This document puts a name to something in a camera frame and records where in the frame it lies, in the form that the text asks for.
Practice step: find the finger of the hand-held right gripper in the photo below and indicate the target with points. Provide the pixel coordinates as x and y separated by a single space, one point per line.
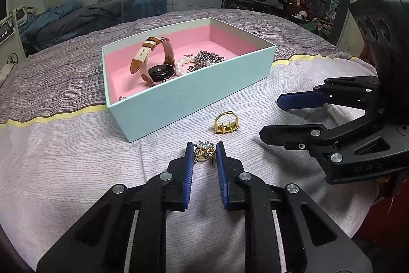
287 135
300 100

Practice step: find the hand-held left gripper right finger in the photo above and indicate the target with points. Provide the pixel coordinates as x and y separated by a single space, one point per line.
222 170

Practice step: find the blue massage bed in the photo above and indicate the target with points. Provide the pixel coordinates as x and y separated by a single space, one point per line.
150 6

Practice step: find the mint box with pink lining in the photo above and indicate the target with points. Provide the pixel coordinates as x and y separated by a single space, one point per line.
191 94

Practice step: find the blue duvet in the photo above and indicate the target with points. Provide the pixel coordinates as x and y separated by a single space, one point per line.
54 23

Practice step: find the gold crystal brooch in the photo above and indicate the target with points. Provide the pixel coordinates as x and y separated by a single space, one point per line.
204 148

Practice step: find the white beauty machine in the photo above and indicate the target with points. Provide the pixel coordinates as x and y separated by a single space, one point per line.
9 33

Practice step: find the green potted plant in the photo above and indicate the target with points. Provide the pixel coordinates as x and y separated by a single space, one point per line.
316 26

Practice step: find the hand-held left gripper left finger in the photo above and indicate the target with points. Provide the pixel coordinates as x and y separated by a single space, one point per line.
188 170

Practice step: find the grey striped blanket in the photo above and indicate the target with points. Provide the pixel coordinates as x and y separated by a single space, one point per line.
64 74

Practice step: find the dark grey blanket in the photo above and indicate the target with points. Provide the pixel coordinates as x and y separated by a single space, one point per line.
111 7

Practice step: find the red garment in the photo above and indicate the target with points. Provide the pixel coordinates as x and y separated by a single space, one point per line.
386 218

